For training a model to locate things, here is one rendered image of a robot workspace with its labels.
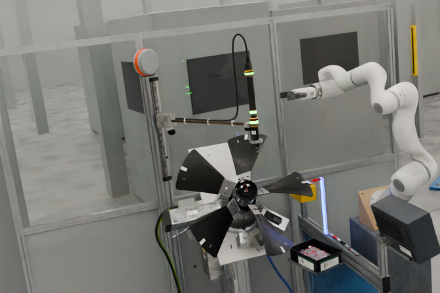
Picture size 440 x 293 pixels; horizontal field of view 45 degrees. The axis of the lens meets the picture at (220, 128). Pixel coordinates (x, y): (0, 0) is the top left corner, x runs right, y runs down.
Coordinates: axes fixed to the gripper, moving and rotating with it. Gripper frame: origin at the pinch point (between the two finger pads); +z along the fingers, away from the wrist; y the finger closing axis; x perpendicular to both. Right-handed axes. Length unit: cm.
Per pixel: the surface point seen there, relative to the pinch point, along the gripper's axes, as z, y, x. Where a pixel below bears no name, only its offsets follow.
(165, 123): 55, 47, -12
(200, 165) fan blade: 47, 9, -30
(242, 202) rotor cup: 31, -7, -49
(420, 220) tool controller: -16, -83, -43
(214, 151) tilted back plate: 30, 41, -32
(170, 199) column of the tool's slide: 57, 57, -61
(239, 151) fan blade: 22.3, 16.5, -28.6
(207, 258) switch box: 45, 26, -90
